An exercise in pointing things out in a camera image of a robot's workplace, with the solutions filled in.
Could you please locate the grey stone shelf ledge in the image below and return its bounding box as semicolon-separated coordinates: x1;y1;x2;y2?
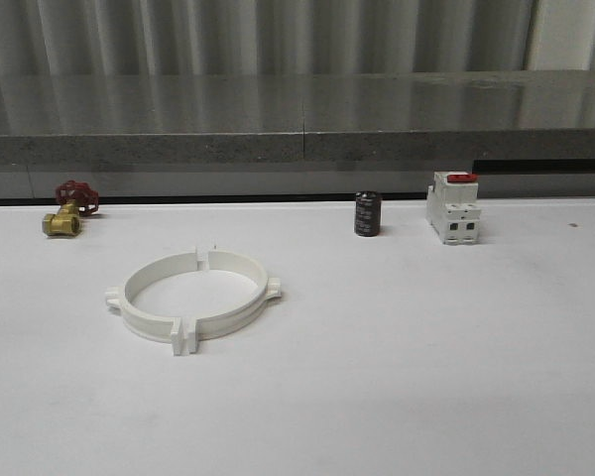
0;71;595;174

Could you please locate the white half pipe clamp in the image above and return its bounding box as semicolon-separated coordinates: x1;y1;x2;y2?
105;248;199;356
173;249;282;355

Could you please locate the white circuit breaker red switch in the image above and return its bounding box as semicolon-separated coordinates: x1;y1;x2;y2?
426;172;481;245

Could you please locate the brass valve red handwheel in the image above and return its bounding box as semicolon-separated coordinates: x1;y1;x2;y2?
42;180;99;236

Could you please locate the black cylindrical capacitor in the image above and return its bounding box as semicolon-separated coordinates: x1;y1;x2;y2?
354;190;382;237

